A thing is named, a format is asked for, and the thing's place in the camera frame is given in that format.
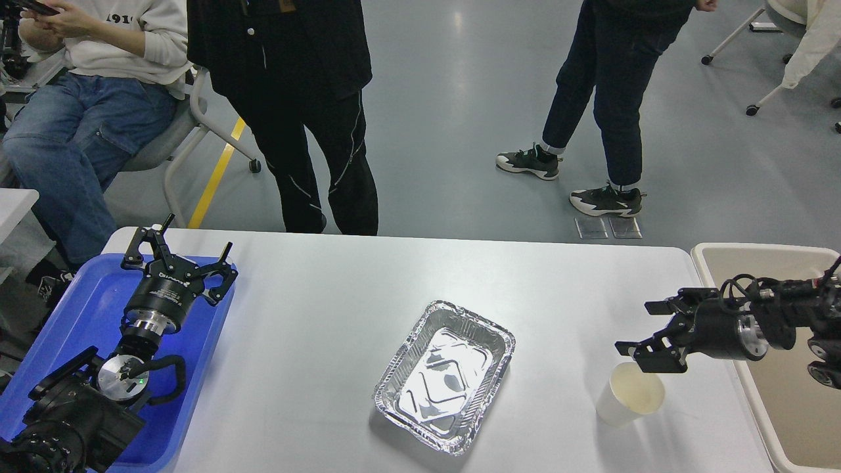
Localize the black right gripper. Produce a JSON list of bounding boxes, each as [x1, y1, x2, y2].
[[615, 288, 769, 373]]

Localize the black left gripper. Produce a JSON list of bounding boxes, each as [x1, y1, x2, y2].
[[120, 214, 238, 335]]

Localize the white paper cup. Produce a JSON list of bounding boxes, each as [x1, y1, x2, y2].
[[595, 362, 665, 427]]

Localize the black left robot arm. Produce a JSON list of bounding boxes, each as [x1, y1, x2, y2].
[[2, 227, 239, 472]]

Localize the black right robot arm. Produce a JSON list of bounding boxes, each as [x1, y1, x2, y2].
[[614, 261, 839, 389]]

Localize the blue plastic tray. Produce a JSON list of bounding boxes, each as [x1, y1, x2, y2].
[[1, 254, 235, 472]]

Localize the metal floor socket plates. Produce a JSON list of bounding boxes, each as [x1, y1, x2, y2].
[[574, 215, 643, 240]]

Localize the grey office chair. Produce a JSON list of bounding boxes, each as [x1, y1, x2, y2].
[[121, 66, 261, 227]]

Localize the beige plastic bin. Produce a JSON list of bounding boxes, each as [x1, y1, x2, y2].
[[691, 242, 840, 472]]

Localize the white side table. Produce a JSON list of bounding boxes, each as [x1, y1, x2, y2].
[[1, 188, 39, 282]]

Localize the seated person in jeans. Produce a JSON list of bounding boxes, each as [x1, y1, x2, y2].
[[3, 1, 190, 300]]

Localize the person in black tracksuit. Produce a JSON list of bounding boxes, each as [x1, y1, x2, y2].
[[187, 1, 379, 236]]

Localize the aluminium foil tray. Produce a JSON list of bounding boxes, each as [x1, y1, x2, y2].
[[373, 300, 516, 456]]

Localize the person in dark jeans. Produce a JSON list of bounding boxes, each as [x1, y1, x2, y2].
[[495, 1, 718, 218]]

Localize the white chair at right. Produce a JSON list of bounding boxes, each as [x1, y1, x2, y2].
[[694, 1, 839, 137]]

